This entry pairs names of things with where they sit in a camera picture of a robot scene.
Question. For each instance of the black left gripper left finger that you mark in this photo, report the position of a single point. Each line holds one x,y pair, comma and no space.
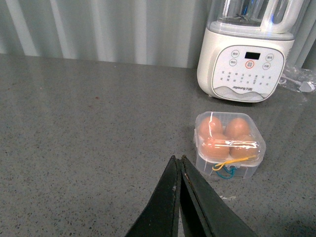
160,217

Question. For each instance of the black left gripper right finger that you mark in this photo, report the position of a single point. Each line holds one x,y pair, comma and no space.
204,213

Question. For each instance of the brown egg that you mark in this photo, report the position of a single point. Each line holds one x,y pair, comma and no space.
215,146
244,146
208,126
236,128

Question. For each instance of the clear plastic egg box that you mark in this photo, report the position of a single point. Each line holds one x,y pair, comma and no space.
246,168

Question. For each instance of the yellow rubber band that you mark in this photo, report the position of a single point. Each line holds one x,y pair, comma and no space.
219,166

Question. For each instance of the blue rubber band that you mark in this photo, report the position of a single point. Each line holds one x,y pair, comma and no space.
227,172

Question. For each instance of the white blender machine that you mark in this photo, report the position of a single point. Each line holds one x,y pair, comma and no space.
245,47

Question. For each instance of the clear plastic bag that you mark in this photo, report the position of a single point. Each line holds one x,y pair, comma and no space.
297,79

